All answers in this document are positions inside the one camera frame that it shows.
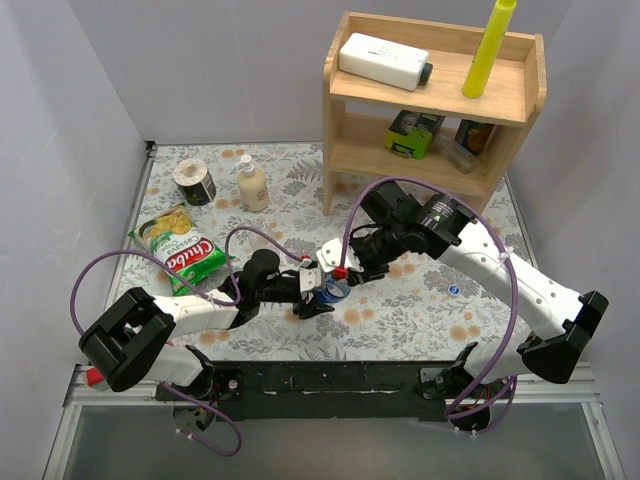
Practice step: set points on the clear bottle on shelf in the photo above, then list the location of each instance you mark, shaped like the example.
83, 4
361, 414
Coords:
457, 155

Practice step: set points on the clear empty plastic bottle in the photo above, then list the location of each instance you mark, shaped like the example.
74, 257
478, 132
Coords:
258, 241

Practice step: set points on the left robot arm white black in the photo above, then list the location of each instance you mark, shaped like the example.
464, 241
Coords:
133, 340

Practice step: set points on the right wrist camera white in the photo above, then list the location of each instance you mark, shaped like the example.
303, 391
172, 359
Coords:
329, 256

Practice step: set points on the beige pump soap bottle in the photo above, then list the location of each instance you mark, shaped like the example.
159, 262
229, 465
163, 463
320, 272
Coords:
252, 184

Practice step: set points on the white rectangular plastic jug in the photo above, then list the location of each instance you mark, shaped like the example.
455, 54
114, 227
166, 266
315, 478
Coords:
384, 61

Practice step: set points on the blue label water bottle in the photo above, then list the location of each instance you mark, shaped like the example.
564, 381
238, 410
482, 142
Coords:
332, 291

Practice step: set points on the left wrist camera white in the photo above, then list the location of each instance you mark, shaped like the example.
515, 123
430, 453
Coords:
309, 275

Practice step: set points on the floral patterned table mat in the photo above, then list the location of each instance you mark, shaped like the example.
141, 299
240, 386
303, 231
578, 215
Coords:
406, 316

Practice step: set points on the red white small carton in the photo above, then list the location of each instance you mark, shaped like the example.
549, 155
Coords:
93, 379

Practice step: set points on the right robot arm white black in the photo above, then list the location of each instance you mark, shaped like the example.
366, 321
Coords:
561, 321

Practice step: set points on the yellow plastic tube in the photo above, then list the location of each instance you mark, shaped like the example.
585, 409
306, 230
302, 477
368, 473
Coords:
488, 49

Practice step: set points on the green black small box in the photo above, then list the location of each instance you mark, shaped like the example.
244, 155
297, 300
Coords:
411, 133

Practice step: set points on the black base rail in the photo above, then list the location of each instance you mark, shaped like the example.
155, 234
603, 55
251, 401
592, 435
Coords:
259, 390

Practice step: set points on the green Chuba cassava chips bag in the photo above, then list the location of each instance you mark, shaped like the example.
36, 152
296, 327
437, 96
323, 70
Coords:
174, 238

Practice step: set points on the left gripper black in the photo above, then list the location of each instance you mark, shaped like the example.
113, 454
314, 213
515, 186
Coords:
302, 292

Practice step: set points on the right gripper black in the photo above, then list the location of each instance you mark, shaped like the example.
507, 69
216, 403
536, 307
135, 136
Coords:
361, 270

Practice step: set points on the aluminium frame rail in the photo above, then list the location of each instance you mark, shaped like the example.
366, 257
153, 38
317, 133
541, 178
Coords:
581, 388

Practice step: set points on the black orange small box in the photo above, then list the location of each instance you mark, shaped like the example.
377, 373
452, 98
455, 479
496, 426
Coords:
474, 136

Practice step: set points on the wooden two-tier shelf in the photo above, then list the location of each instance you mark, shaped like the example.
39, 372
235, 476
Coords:
513, 99

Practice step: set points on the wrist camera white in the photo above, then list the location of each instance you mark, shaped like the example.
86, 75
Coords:
329, 256
309, 275

